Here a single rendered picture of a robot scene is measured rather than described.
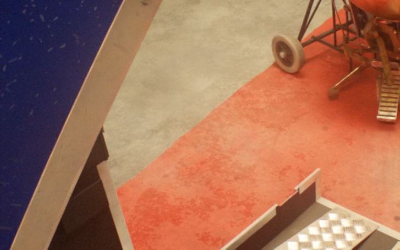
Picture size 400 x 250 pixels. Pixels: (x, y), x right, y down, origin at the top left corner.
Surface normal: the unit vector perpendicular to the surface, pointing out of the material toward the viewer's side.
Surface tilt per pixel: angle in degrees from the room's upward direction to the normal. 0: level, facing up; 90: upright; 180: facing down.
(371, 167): 0
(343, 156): 0
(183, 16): 0
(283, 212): 90
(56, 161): 90
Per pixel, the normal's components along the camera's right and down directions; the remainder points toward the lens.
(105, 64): 0.71, 0.30
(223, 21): -0.14, -0.83
